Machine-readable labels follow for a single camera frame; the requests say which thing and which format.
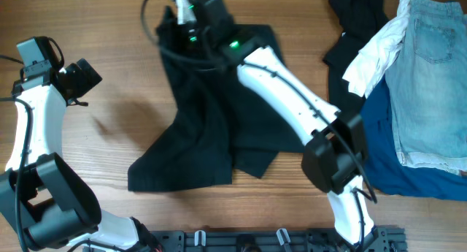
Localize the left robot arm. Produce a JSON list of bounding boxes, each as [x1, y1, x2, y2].
[[1, 36, 163, 251]]

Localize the black garment in pile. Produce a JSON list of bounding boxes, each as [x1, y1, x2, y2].
[[323, 0, 389, 113]]

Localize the light blue denim shorts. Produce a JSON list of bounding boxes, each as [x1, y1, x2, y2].
[[385, 0, 466, 175]]

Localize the left black camera cable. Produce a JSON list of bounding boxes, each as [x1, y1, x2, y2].
[[0, 53, 36, 252]]

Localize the black shorts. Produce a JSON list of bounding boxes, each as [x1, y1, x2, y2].
[[127, 5, 306, 193]]

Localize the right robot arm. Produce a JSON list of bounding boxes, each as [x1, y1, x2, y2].
[[173, 0, 377, 251]]

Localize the blue garment in pile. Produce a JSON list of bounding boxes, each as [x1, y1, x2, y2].
[[360, 80, 466, 202]]

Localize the white garment in pile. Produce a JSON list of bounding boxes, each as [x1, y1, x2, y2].
[[343, 0, 411, 98]]

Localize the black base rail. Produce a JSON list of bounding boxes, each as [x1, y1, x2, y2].
[[153, 226, 408, 252]]

